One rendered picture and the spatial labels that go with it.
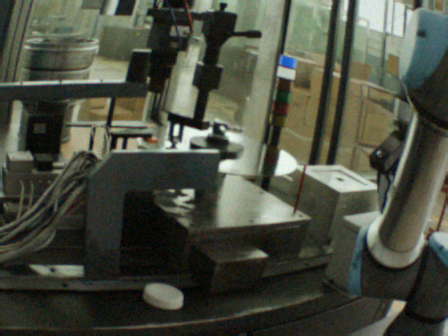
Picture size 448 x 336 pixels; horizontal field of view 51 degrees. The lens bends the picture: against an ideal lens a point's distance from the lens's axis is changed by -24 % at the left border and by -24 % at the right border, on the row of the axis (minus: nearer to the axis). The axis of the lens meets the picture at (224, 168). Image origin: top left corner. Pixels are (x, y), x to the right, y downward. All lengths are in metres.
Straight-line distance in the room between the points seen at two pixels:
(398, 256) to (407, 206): 0.11
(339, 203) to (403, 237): 0.56
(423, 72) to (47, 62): 1.31
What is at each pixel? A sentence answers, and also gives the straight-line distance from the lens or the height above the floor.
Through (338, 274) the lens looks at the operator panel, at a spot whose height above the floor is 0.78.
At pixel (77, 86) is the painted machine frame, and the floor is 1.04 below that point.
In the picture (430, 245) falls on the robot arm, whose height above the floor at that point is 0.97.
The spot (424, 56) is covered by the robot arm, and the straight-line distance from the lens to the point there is 0.58.
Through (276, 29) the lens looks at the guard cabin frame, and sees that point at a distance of 1.81.
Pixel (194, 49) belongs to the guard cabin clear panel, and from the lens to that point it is 2.21.
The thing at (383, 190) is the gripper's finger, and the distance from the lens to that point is 1.14.
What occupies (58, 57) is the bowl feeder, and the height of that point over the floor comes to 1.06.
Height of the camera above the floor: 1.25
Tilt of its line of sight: 15 degrees down
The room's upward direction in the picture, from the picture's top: 11 degrees clockwise
